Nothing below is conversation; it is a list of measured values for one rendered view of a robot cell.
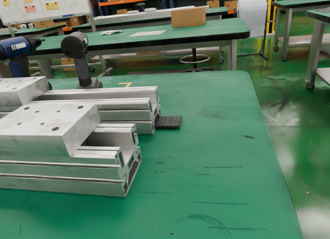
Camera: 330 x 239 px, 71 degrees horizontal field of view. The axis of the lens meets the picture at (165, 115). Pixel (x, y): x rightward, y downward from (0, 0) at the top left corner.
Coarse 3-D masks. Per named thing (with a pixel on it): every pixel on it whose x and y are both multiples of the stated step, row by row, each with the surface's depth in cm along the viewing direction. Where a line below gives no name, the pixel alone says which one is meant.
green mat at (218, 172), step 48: (192, 96) 71; (240, 96) 67; (144, 144) 51; (192, 144) 49; (240, 144) 47; (0, 192) 42; (48, 192) 41; (144, 192) 38; (192, 192) 37; (240, 192) 36
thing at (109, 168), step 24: (96, 144) 43; (120, 144) 42; (0, 168) 40; (24, 168) 39; (48, 168) 38; (72, 168) 37; (96, 168) 36; (120, 168) 36; (72, 192) 40; (96, 192) 38; (120, 192) 37
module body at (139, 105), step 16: (48, 96) 64; (64, 96) 63; (80, 96) 62; (96, 96) 61; (112, 96) 60; (128, 96) 59; (144, 96) 58; (0, 112) 61; (112, 112) 53; (128, 112) 52; (144, 112) 52; (160, 112) 62; (144, 128) 54
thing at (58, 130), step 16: (16, 112) 43; (32, 112) 42; (48, 112) 41; (64, 112) 40; (80, 112) 40; (96, 112) 43; (0, 128) 37; (16, 128) 37; (32, 128) 36; (48, 128) 36; (64, 128) 35; (80, 128) 38; (0, 144) 37; (16, 144) 36; (32, 144) 35; (48, 144) 34; (64, 144) 34; (80, 144) 38
